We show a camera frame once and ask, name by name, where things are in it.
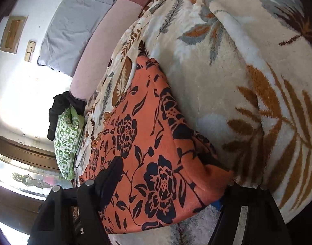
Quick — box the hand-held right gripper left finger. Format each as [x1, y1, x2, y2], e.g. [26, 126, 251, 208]
[28, 156, 124, 245]

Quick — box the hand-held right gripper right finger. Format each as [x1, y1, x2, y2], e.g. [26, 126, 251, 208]
[207, 182, 292, 245]

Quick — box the orange floral garment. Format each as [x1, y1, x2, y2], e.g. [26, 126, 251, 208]
[79, 56, 234, 235]

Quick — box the black cloth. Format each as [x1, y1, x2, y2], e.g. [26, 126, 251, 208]
[47, 91, 87, 141]

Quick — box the cream leaf-print blanket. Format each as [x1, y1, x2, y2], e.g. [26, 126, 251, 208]
[72, 0, 312, 245]

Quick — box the grey pillow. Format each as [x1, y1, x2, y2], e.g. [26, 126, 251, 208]
[37, 0, 127, 77]

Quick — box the wooden bed frame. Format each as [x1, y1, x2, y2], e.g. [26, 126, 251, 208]
[0, 131, 77, 245]

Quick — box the wall switch plate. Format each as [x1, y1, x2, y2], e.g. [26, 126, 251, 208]
[24, 41, 37, 63]

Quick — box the framed wall panel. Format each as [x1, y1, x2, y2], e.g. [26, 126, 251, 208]
[0, 15, 28, 54]

